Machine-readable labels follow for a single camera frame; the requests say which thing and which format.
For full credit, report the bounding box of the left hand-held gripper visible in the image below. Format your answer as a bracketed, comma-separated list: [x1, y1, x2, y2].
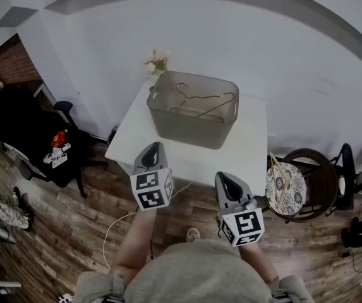
[130, 141, 176, 211]

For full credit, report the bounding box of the white floor cable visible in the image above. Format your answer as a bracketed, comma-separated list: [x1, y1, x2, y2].
[102, 181, 193, 271]

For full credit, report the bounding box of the light wooden clothes hanger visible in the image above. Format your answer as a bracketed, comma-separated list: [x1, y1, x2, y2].
[268, 151, 293, 208]

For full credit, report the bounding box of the gold metal clothes hanger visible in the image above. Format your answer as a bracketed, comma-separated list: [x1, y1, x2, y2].
[167, 83, 234, 120]

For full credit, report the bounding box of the person's beige shoe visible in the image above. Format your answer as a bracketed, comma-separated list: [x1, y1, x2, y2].
[185, 227, 202, 242]

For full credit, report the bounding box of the person's grey shirt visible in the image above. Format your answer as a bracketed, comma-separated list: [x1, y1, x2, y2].
[72, 240, 315, 303]

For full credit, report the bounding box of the pink flower bouquet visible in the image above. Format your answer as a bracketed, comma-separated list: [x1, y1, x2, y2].
[144, 49, 171, 76]

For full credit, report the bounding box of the translucent grey plastic container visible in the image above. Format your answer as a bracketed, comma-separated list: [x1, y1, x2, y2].
[145, 70, 240, 151]

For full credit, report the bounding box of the red toy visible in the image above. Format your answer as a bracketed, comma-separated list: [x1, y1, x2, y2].
[50, 130, 69, 148]

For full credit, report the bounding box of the patterned grey cloth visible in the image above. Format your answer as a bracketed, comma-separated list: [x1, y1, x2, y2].
[0, 191, 30, 230]

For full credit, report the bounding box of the person's left forearm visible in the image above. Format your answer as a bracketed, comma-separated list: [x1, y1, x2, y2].
[113, 205, 158, 279]

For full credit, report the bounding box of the floral round seat cushion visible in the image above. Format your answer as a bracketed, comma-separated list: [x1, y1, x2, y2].
[265, 162, 308, 216]

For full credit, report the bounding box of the black office chair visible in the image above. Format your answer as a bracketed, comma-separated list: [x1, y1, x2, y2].
[0, 74, 109, 199]

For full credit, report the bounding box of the black curved stand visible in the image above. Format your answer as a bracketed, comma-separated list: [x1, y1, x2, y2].
[329, 143, 359, 211]

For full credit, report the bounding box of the person's right forearm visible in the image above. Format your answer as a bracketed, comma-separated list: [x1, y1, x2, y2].
[238, 241, 280, 285]

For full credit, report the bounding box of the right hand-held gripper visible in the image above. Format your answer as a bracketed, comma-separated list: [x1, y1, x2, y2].
[215, 171, 265, 247]

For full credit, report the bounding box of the dark wooden round chair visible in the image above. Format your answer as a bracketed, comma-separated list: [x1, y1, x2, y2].
[266, 148, 340, 224]

